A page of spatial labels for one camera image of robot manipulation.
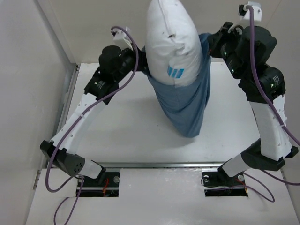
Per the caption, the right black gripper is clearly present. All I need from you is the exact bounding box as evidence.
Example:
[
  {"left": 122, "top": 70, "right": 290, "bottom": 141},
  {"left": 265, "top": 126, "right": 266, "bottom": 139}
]
[{"left": 209, "top": 21, "right": 248, "bottom": 80}]

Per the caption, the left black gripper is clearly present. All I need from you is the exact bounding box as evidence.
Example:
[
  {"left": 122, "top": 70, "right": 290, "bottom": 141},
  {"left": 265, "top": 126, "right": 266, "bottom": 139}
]
[{"left": 114, "top": 43, "right": 151, "bottom": 83}]

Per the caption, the white pillow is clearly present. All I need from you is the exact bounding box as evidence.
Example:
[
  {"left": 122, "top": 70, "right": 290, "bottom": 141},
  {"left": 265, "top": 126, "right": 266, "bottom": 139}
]
[{"left": 145, "top": 0, "right": 203, "bottom": 86}]

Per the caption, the blue pillowcase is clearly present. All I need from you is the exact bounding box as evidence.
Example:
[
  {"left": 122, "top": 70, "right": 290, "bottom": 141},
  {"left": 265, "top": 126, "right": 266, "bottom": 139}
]
[{"left": 142, "top": 33, "right": 211, "bottom": 138}]

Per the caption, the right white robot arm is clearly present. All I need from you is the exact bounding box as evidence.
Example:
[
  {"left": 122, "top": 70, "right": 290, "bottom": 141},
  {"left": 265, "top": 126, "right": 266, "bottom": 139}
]
[{"left": 203, "top": 22, "right": 299, "bottom": 187}]

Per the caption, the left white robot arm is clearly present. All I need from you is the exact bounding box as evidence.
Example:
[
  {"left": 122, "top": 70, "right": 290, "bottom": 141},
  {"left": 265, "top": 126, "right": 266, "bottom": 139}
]
[{"left": 40, "top": 45, "right": 144, "bottom": 186}]

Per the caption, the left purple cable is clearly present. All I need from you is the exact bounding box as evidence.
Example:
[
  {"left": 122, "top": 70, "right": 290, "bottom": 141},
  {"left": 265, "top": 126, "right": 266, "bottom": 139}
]
[{"left": 45, "top": 26, "right": 139, "bottom": 225}]

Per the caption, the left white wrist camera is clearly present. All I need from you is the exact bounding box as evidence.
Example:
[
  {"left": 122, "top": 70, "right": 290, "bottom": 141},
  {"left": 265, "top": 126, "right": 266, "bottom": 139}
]
[{"left": 111, "top": 28, "right": 133, "bottom": 50}]

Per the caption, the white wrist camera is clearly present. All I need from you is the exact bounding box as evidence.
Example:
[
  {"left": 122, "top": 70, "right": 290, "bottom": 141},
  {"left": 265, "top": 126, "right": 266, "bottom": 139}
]
[
  {"left": 111, "top": 28, "right": 133, "bottom": 50},
  {"left": 228, "top": 1, "right": 262, "bottom": 33}
]

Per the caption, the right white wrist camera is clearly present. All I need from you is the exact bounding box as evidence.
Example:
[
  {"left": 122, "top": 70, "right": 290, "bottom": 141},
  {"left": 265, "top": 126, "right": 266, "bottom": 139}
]
[{"left": 228, "top": 1, "right": 262, "bottom": 33}]

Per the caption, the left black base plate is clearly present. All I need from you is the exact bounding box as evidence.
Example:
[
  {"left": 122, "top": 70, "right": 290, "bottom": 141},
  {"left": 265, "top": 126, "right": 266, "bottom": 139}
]
[{"left": 79, "top": 169, "right": 120, "bottom": 197}]

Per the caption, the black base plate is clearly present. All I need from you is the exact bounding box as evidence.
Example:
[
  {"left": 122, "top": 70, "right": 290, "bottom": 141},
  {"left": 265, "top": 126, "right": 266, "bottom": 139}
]
[
  {"left": 79, "top": 169, "right": 120, "bottom": 197},
  {"left": 201, "top": 171, "right": 248, "bottom": 197}
]

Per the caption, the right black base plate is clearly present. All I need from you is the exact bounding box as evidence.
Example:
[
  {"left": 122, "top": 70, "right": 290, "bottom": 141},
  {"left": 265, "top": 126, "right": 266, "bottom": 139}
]
[{"left": 201, "top": 171, "right": 248, "bottom": 197}]

